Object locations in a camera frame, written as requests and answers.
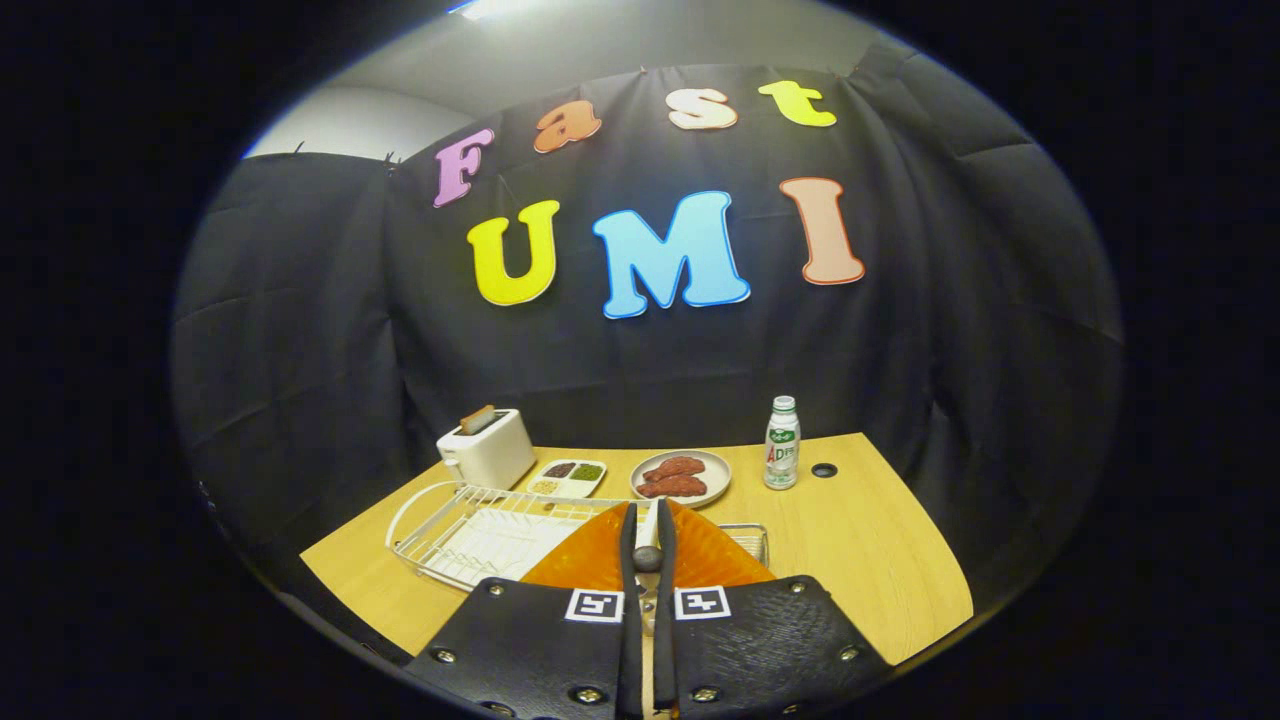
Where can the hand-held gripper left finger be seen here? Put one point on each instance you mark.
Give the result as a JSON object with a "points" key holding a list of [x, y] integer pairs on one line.
{"points": [[530, 650]]}

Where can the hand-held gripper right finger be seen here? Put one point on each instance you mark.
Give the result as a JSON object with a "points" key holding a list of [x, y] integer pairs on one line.
{"points": [[770, 650]]}

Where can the beige plate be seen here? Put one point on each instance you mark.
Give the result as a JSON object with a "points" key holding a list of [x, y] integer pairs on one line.
{"points": [[715, 480]]}

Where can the white drain tray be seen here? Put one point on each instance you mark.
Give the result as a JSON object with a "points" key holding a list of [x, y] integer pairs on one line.
{"points": [[500, 545]]}

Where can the white divided tray with beans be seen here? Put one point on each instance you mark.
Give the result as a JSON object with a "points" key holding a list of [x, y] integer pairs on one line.
{"points": [[575, 489]]}

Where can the brown meat piece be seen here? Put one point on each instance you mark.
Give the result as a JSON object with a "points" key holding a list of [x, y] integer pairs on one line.
{"points": [[675, 487], [678, 466]]}

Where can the white toaster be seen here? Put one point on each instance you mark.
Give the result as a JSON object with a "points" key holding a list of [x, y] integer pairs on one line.
{"points": [[495, 455]]}

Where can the white drink bottle green label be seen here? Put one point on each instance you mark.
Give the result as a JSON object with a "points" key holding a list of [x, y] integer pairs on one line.
{"points": [[782, 450]]}

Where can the toast slice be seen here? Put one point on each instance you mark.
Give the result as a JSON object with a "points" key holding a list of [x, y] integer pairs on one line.
{"points": [[477, 419]]}

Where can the black backdrop cloth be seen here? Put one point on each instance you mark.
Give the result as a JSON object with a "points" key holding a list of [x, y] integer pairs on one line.
{"points": [[300, 350]]}

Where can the ceiling light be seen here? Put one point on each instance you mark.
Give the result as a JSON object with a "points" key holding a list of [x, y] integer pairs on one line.
{"points": [[490, 8]]}

